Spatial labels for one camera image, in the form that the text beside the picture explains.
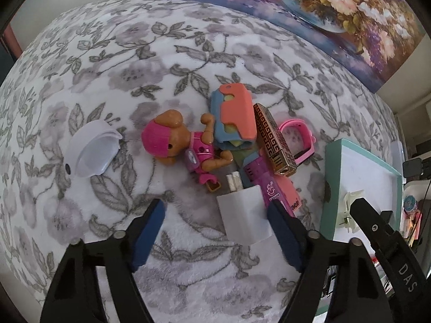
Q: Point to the pink toy dog figure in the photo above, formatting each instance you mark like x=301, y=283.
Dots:
x=161, y=138

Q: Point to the white hair claw clip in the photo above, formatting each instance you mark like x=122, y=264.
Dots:
x=348, y=202

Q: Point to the small black device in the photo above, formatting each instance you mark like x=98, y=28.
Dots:
x=412, y=167

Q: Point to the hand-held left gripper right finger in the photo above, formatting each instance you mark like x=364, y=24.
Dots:
x=286, y=232

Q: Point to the white charger plug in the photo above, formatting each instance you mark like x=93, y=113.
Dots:
x=244, y=215

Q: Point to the coral and blue toy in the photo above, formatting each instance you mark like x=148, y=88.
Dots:
x=237, y=111

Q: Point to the floral painting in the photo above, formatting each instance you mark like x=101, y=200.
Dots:
x=336, y=10

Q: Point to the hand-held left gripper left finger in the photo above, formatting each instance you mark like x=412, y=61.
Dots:
x=148, y=232

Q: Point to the bunch of coloured pens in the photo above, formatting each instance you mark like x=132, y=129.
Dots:
x=414, y=227

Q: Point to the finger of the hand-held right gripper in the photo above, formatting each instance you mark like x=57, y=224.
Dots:
x=387, y=217
x=370, y=223

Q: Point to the pink watch frame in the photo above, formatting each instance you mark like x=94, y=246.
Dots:
x=304, y=143

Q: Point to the teal box tray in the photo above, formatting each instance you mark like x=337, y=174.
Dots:
x=363, y=171

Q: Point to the purple and pink tube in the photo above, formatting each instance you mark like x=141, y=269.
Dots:
x=269, y=181

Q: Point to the round teal tin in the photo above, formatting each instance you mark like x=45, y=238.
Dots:
x=410, y=204

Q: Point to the white cup-shaped piece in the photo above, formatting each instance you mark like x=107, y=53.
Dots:
x=91, y=151

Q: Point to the gold patterned lighter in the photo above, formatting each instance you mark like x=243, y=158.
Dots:
x=274, y=141

